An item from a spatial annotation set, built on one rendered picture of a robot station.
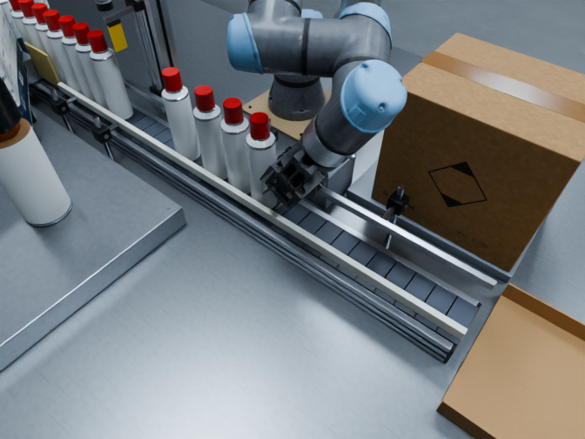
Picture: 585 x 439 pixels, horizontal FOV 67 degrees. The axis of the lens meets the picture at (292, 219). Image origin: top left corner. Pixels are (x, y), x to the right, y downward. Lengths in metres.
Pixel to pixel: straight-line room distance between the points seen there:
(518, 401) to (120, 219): 0.75
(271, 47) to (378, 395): 0.53
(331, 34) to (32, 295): 0.63
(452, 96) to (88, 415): 0.75
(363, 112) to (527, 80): 0.40
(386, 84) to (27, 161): 0.60
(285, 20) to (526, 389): 0.65
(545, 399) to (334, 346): 0.33
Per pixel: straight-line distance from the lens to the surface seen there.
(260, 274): 0.84
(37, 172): 0.89
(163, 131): 1.10
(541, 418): 0.81
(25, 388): 0.85
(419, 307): 0.73
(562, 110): 0.82
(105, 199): 0.97
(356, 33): 0.62
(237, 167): 0.85
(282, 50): 0.62
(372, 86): 0.54
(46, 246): 0.93
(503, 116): 0.77
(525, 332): 0.87
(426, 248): 0.74
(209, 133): 0.85
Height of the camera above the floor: 1.53
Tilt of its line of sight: 49 degrees down
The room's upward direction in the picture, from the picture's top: straight up
